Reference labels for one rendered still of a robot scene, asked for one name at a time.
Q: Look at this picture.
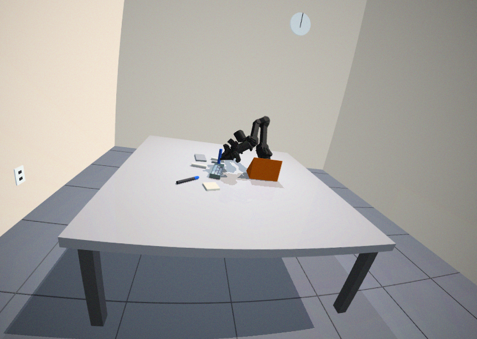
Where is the keyboard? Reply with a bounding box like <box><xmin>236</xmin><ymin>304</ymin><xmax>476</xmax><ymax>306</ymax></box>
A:
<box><xmin>209</xmin><ymin>163</ymin><xmax>224</xmax><ymax>180</ymax></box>

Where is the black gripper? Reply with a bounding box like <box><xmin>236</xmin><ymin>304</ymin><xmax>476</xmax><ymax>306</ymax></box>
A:
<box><xmin>220</xmin><ymin>144</ymin><xmax>243</xmax><ymax>163</ymax></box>

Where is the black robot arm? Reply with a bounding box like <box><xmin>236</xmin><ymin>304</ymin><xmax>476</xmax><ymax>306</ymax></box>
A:
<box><xmin>228</xmin><ymin>116</ymin><xmax>273</xmax><ymax>159</ymax></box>

